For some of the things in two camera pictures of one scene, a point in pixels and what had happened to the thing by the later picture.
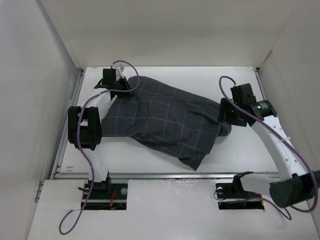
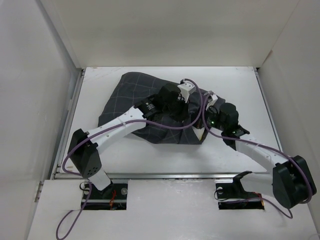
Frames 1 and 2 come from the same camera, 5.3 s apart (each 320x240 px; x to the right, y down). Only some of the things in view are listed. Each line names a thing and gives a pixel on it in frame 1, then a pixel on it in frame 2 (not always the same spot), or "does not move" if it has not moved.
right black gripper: (226, 105) to (209, 109)
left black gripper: (123, 81) to (184, 114)
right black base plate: (233, 196) does not move
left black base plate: (105, 195) does not move
